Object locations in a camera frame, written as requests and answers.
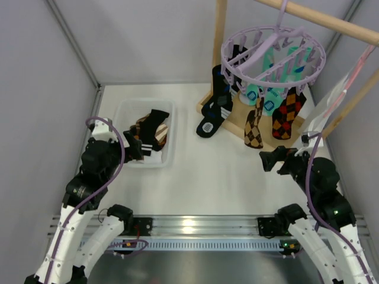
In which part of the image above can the brown argyle sock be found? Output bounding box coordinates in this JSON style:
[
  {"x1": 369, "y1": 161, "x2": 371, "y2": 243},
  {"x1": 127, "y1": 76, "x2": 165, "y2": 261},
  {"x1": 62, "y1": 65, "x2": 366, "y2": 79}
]
[{"x1": 244, "y1": 98, "x2": 264, "y2": 149}]

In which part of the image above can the red orange argyle sock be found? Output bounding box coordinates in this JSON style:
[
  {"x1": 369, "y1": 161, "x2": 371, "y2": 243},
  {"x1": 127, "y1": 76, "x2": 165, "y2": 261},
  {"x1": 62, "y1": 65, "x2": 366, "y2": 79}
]
[{"x1": 272, "y1": 87, "x2": 307, "y2": 140}]

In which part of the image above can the teal sock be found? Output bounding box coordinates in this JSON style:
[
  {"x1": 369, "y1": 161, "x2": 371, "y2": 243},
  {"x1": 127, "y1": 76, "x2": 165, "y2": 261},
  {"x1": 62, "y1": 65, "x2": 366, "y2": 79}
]
[
  {"x1": 246, "y1": 47, "x2": 275, "y2": 105},
  {"x1": 264, "y1": 63, "x2": 305, "y2": 117}
]

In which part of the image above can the black sock with white stripes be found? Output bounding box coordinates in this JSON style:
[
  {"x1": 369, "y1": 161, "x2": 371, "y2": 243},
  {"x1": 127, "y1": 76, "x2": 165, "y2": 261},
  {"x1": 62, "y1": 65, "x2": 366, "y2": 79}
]
[{"x1": 219, "y1": 44, "x2": 251, "y2": 121}]

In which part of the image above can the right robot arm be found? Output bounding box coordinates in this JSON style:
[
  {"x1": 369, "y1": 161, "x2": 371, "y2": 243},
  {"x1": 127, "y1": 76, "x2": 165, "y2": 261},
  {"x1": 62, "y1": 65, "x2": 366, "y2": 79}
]
[{"x1": 259, "y1": 146, "x2": 376, "y2": 283}]

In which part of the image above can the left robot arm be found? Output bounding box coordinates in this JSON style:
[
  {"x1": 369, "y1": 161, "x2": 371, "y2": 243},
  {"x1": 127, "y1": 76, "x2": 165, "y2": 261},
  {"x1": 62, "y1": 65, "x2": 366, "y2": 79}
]
[{"x1": 25, "y1": 130, "x2": 142, "y2": 283}]

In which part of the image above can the pile of socks in bin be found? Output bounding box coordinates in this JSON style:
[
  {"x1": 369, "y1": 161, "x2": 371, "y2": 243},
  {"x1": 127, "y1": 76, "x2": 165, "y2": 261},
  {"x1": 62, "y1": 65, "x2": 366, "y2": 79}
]
[{"x1": 124, "y1": 109, "x2": 169, "y2": 164}]

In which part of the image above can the purple round clip hanger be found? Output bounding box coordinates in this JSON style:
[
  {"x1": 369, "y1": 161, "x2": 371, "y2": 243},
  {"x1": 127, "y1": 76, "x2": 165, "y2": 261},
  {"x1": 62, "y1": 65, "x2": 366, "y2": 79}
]
[{"x1": 220, "y1": 1, "x2": 326, "y2": 98}]

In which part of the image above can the white plastic bin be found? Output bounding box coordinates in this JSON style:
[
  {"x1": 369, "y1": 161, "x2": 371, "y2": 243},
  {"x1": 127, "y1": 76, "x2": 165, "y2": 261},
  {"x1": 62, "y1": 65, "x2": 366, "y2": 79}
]
[{"x1": 114, "y1": 98, "x2": 175, "y2": 169}]

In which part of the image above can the clear plastic bag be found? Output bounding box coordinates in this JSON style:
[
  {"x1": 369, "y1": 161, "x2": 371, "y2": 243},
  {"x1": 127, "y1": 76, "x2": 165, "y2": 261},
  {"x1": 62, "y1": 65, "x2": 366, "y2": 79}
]
[{"x1": 298, "y1": 45, "x2": 375, "y2": 144}]

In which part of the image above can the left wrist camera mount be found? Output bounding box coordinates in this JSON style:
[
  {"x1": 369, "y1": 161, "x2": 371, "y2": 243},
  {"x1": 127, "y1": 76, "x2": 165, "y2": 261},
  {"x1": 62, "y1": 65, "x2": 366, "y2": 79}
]
[{"x1": 91, "y1": 120, "x2": 118, "y2": 143}]

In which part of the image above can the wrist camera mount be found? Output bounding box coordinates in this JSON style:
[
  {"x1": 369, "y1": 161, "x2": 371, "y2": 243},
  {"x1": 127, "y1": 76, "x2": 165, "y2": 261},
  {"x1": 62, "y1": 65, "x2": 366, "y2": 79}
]
[
  {"x1": 91, "y1": 120, "x2": 118, "y2": 143},
  {"x1": 295, "y1": 131, "x2": 324, "y2": 156}
]

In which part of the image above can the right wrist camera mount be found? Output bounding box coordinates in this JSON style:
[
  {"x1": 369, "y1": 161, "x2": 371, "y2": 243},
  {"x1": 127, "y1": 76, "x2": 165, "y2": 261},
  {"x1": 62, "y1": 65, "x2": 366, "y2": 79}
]
[{"x1": 295, "y1": 131, "x2": 324, "y2": 156}]

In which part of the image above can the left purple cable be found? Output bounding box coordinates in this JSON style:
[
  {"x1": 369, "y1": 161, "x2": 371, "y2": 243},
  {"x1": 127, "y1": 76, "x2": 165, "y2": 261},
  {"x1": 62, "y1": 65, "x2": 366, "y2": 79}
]
[{"x1": 44, "y1": 117, "x2": 149, "y2": 279}]

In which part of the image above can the perforated cable duct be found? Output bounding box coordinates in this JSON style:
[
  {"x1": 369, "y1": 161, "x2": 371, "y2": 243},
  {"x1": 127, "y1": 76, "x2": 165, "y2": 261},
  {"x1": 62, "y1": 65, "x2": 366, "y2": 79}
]
[{"x1": 105, "y1": 238, "x2": 284, "y2": 252}]

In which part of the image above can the aluminium rail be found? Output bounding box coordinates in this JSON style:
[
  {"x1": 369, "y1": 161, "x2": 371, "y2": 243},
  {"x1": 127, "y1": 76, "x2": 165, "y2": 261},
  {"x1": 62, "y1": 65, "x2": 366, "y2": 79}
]
[{"x1": 47, "y1": 215, "x2": 370, "y2": 238}]

